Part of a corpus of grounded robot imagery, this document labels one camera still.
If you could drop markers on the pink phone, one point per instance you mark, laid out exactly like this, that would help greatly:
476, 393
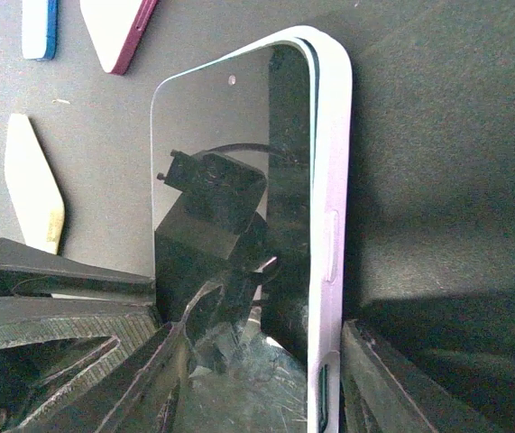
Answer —
115, 28

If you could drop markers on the blue phone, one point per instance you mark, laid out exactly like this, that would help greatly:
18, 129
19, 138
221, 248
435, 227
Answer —
39, 29

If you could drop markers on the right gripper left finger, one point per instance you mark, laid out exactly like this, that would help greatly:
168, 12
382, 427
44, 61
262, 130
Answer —
83, 349

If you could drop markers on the lavender phone case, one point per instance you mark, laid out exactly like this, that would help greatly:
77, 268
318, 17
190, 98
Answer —
332, 85

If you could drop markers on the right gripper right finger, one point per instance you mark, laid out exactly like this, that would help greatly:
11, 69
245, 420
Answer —
384, 392

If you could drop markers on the teal phone black screen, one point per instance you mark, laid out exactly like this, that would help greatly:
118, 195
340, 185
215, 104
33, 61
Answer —
232, 145

